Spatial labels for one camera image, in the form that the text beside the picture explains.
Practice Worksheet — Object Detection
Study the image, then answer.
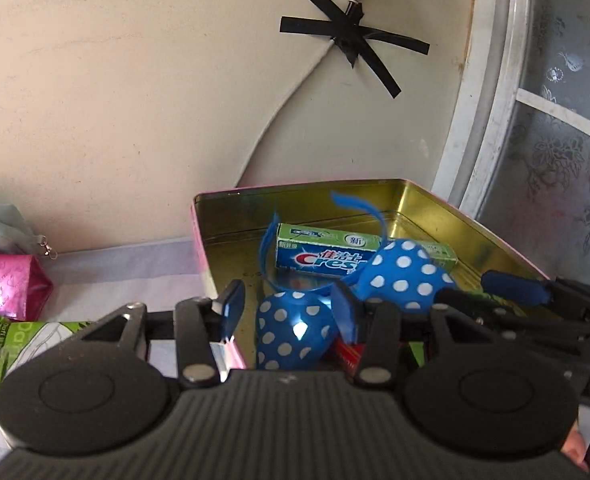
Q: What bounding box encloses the teal zip pouch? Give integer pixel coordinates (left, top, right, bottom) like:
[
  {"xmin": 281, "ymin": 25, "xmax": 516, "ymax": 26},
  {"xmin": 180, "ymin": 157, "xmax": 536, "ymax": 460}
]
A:
[{"xmin": 0, "ymin": 204, "xmax": 58, "ymax": 260}]

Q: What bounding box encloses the pink wallet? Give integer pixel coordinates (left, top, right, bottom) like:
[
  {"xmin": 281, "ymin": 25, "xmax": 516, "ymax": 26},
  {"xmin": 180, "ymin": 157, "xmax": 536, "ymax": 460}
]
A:
[{"xmin": 0, "ymin": 254, "xmax": 54, "ymax": 322}]

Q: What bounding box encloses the white window frame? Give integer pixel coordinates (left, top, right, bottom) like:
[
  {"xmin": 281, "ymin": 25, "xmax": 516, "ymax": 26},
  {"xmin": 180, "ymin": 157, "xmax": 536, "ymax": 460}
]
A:
[{"xmin": 432, "ymin": 0, "xmax": 590, "ymax": 219}]

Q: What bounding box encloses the striped bed sheet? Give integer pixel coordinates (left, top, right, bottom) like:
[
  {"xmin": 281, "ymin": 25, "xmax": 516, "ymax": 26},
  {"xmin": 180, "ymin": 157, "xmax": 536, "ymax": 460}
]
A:
[{"xmin": 0, "ymin": 240, "xmax": 204, "ymax": 459}]

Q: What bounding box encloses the Crest toothpaste box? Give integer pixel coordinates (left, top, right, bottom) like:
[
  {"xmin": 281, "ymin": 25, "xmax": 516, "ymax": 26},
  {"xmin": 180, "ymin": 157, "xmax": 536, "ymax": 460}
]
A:
[{"xmin": 273, "ymin": 222, "xmax": 459, "ymax": 276}]

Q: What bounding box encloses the right hand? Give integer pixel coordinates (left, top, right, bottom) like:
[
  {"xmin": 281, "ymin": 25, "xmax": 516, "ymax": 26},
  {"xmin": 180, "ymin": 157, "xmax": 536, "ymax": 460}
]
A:
[{"xmin": 562, "ymin": 422, "xmax": 588, "ymax": 472}]

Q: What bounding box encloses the green Dofi tissue pack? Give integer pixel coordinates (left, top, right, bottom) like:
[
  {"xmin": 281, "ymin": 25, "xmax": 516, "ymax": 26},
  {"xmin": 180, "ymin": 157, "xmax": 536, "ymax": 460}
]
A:
[{"xmin": 0, "ymin": 316, "xmax": 90, "ymax": 383}]

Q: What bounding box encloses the pink gold tin box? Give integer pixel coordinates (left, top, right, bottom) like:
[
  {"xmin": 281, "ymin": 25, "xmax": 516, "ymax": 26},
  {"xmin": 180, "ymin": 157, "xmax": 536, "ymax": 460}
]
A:
[{"xmin": 189, "ymin": 176, "xmax": 551, "ymax": 371}]

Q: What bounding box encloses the black tape cross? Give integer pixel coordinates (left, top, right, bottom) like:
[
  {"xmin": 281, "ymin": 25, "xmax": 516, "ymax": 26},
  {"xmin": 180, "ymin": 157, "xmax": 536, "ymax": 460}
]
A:
[{"xmin": 280, "ymin": 0, "xmax": 431, "ymax": 99}]

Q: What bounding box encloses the red cigarette box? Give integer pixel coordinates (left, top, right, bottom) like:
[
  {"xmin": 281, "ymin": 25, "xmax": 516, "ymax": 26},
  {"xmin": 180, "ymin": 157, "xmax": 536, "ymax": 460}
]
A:
[{"xmin": 331, "ymin": 337, "xmax": 365, "ymax": 376}]

